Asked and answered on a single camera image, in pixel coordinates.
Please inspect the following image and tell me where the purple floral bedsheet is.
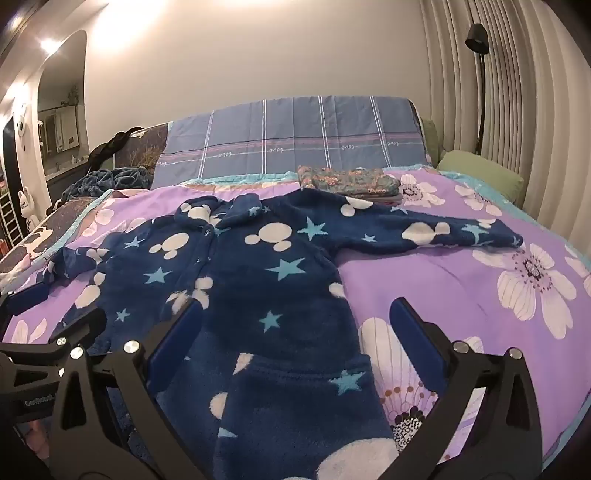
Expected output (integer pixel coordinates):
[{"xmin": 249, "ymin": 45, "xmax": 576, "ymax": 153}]
[{"xmin": 0, "ymin": 168, "xmax": 591, "ymax": 480}]

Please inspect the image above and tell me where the white pleated curtain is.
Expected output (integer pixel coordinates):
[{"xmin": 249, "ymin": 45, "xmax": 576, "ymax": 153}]
[{"xmin": 420, "ymin": 0, "xmax": 591, "ymax": 259}]

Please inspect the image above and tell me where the green pillow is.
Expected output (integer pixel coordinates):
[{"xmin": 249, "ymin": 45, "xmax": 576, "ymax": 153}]
[{"xmin": 436, "ymin": 150, "xmax": 525, "ymax": 206}]

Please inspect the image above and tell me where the green cushion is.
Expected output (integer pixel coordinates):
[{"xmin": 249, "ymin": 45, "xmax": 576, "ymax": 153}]
[{"xmin": 421, "ymin": 117, "xmax": 446, "ymax": 164}]

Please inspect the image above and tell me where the blue plaid sheet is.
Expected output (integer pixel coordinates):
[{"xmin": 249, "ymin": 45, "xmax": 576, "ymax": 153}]
[{"xmin": 152, "ymin": 95, "xmax": 432, "ymax": 183}]

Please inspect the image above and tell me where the mirror cabinet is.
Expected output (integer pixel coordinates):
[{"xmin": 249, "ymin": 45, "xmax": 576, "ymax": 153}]
[{"xmin": 39, "ymin": 105, "xmax": 79, "ymax": 153}]

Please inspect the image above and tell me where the black clothing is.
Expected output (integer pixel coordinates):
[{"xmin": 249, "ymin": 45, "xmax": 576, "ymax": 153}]
[{"xmin": 88, "ymin": 127, "xmax": 144, "ymax": 169}]

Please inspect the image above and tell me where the white pink plush toy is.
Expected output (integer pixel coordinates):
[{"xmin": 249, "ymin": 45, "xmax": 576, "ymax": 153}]
[{"xmin": 0, "ymin": 256, "xmax": 28, "ymax": 289}]

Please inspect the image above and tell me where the white ladder rack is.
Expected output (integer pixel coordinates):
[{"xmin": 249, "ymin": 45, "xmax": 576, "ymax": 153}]
[{"xmin": 0, "ymin": 191, "xmax": 21, "ymax": 245}]

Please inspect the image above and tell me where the stack of folded clothes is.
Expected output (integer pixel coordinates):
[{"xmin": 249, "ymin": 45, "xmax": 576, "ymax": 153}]
[{"xmin": 298, "ymin": 165, "xmax": 402, "ymax": 200}]

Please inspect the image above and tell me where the white bear wall decoration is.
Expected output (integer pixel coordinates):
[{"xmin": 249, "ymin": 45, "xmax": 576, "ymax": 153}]
[{"xmin": 14, "ymin": 104, "xmax": 33, "ymax": 153}]

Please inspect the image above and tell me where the dark blue star fleece pajama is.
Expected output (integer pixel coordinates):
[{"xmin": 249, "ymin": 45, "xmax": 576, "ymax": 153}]
[{"xmin": 48, "ymin": 193, "xmax": 525, "ymax": 480}]

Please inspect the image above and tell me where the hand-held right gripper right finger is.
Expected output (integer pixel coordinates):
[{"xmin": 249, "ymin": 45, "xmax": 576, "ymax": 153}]
[{"xmin": 389, "ymin": 298, "xmax": 544, "ymax": 480}]

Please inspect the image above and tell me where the black floor lamp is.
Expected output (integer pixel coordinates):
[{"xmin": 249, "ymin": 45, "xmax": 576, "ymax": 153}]
[{"xmin": 465, "ymin": 24, "xmax": 490, "ymax": 155}]

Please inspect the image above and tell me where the white cat figurine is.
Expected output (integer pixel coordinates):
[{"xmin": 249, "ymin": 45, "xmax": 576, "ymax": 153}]
[{"xmin": 18, "ymin": 187, "xmax": 44, "ymax": 232}]

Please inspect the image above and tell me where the blue fleece blanket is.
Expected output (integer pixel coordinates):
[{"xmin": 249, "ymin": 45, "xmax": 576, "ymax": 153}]
[{"xmin": 65, "ymin": 167, "xmax": 153, "ymax": 200}]

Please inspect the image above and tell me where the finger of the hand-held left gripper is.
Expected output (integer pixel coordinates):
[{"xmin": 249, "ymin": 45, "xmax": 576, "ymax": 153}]
[
  {"xmin": 0, "ymin": 284, "xmax": 54, "ymax": 342},
  {"xmin": 0, "ymin": 308, "xmax": 108, "ymax": 365}
]

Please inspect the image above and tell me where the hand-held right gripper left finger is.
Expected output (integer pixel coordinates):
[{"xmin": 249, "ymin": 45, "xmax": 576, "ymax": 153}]
[{"xmin": 48, "ymin": 299, "xmax": 206, "ymax": 480}]

